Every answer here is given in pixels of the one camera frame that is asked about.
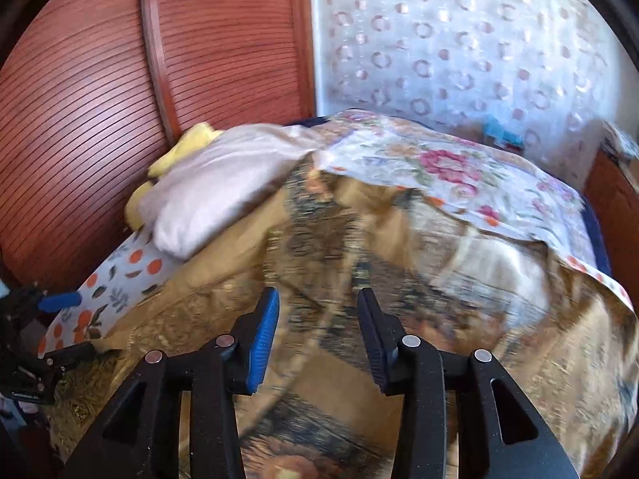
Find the mustard patterned shirt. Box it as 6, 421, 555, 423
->
47, 162, 638, 478

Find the orange print bedsheet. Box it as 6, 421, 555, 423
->
38, 228, 182, 357

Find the navy blue blanket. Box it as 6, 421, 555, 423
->
581, 196, 612, 276

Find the floral quilt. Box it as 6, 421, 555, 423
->
308, 108, 608, 280

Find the pink pillow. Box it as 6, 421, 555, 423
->
140, 123, 327, 261

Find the wooden side cabinet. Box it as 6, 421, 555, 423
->
585, 150, 638, 290

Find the yellow plush toy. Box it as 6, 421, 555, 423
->
125, 122, 224, 232

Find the blue item on box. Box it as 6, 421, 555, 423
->
482, 116, 524, 151

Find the red wooden wardrobe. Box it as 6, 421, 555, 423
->
1, 0, 316, 291

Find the white circle pattern curtain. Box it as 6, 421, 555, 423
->
311, 0, 638, 187

